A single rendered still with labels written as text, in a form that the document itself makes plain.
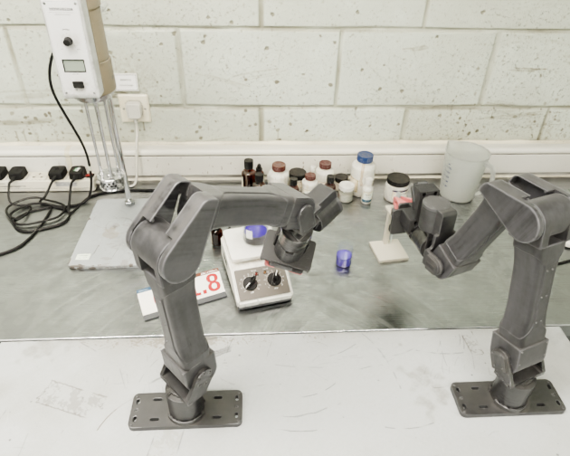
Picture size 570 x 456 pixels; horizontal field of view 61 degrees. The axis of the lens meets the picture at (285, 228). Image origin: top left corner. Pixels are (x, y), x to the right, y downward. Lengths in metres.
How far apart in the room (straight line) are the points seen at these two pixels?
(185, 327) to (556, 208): 0.58
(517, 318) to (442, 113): 0.85
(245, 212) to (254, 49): 0.79
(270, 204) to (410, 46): 0.87
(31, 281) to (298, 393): 0.69
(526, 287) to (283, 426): 0.48
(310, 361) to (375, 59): 0.88
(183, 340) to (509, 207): 0.54
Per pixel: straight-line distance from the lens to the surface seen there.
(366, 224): 1.39
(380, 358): 1.05
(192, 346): 0.80
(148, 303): 1.14
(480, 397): 1.04
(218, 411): 0.95
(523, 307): 0.91
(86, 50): 1.10
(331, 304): 1.14
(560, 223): 0.84
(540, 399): 1.09
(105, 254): 1.31
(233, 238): 1.17
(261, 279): 1.11
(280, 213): 0.78
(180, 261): 0.65
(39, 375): 1.10
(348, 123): 1.55
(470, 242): 0.95
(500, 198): 0.84
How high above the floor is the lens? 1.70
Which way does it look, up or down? 37 degrees down
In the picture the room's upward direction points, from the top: 2 degrees clockwise
